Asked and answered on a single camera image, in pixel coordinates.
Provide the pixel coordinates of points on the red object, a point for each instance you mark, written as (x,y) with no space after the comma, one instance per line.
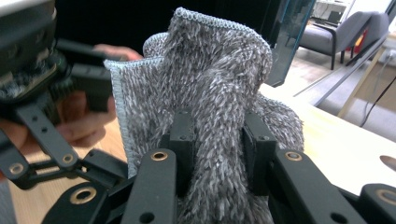
(358,43)

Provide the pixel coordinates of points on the grey metal rail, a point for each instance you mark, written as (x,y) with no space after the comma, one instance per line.
(351,71)

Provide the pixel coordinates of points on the grey fluffy cloth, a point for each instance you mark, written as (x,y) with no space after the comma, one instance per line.
(211,77)

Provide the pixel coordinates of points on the grey armchair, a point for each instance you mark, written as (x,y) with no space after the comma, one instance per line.
(317,34)

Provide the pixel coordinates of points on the light wooden desk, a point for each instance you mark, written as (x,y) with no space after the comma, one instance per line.
(362,93)

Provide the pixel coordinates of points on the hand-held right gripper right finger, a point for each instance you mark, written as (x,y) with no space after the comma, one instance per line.
(258,155)

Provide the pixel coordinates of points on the round dark table grommet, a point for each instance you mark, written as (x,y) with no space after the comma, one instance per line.
(389,162)

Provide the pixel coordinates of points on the dark cabinet with teal glass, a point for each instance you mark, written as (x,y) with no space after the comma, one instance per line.
(289,46)

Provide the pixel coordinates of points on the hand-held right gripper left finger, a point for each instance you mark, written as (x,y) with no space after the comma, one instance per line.
(183,137)

